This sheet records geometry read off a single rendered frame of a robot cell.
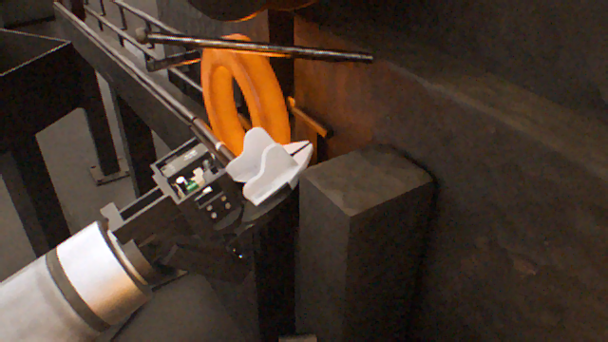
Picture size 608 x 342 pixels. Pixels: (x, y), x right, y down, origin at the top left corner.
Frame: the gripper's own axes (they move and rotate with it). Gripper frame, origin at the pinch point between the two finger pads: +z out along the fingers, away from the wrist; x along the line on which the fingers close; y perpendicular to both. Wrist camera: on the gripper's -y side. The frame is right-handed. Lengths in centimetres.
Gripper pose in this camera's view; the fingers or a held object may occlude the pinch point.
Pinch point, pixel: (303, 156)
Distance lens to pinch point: 54.2
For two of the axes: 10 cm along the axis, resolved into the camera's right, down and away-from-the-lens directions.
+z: 8.0, -5.5, 2.4
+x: -5.4, -4.9, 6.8
